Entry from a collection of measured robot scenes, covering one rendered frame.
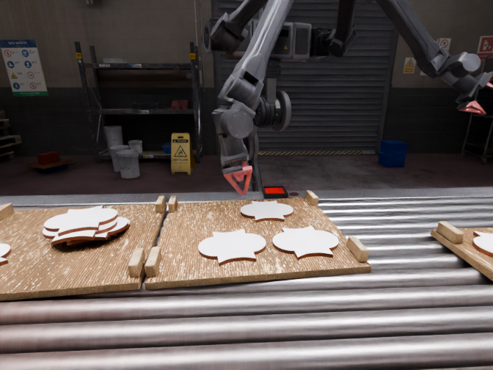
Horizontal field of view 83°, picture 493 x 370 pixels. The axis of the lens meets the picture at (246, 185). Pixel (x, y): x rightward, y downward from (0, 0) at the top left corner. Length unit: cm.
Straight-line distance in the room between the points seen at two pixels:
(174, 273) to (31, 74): 604
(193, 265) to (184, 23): 514
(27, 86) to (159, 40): 248
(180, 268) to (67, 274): 20
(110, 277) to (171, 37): 514
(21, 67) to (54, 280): 602
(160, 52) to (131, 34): 53
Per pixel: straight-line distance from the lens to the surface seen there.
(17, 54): 654
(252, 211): 73
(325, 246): 60
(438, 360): 51
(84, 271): 60
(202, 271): 53
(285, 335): 47
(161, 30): 557
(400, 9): 114
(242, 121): 59
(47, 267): 65
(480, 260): 71
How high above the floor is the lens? 125
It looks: 19 degrees down
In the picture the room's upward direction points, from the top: straight up
